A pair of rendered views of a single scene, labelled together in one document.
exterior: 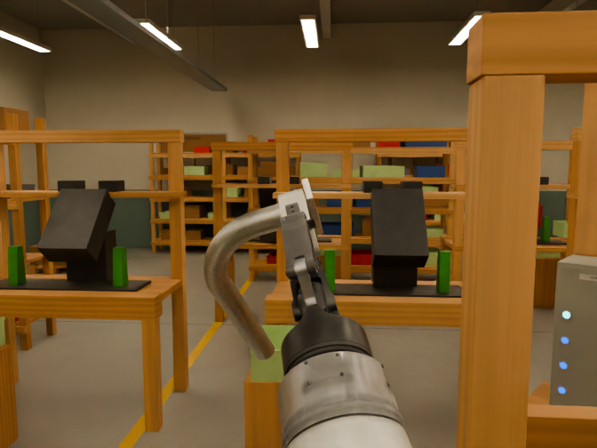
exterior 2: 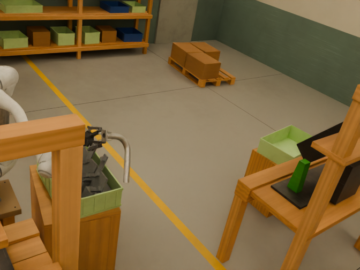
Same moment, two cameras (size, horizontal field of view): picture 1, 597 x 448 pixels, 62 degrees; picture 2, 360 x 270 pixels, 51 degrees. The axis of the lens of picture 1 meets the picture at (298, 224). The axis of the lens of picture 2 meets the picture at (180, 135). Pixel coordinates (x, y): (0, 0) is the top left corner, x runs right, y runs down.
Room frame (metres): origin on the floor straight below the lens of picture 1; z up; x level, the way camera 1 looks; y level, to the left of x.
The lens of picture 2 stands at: (1.92, -0.90, 2.65)
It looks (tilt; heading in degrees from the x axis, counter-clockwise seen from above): 30 degrees down; 134
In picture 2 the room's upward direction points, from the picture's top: 11 degrees clockwise
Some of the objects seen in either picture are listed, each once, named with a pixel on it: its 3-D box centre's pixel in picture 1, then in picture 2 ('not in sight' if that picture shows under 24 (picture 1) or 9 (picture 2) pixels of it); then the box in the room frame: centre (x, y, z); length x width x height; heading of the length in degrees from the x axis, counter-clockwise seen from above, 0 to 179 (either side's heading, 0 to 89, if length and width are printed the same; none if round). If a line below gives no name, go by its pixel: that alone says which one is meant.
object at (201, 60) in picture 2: not in sight; (202, 62); (-2.94, 4.40, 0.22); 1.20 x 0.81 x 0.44; 171
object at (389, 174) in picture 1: (348, 207); not in sight; (7.55, -0.77, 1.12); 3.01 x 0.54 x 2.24; 86
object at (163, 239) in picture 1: (226, 197); not in sight; (10.11, 1.46, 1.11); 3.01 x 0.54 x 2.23; 86
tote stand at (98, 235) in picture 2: not in sight; (72, 226); (-0.11, 0.19, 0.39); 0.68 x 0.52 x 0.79; 165
